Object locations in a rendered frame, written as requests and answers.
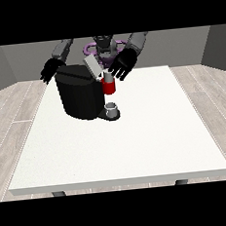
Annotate pale grey machine lid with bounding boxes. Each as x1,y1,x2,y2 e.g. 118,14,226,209
82,53,105,84

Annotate black coffee machine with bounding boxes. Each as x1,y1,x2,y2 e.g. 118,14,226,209
53,60,122,126

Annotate dark table leg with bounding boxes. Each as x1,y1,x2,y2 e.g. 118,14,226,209
52,190,67,198
173,178,190,186

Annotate small grey cup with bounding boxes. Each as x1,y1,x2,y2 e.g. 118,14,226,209
103,100,120,119

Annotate red pod holder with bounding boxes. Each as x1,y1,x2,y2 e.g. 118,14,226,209
101,78,117,96

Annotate grey robot trunk purple rings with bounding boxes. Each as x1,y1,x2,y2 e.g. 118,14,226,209
82,33,130,71

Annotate small grey coffee pod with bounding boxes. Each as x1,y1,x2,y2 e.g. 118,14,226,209
102,70,115,84

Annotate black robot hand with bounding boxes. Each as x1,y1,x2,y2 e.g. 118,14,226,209
106,46,141,83
37,56,68,86

